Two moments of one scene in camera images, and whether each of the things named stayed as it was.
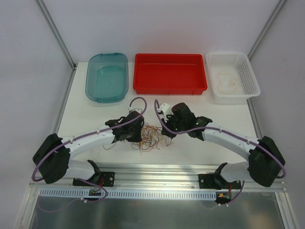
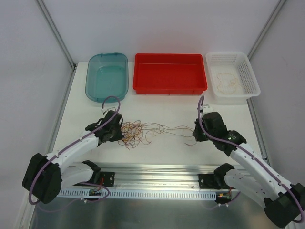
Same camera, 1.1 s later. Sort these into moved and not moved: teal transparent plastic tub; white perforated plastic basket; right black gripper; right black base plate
Moved: right black gripper
Not moved: right black base plate; white perforated plastic basket; teal transparent plastic tub
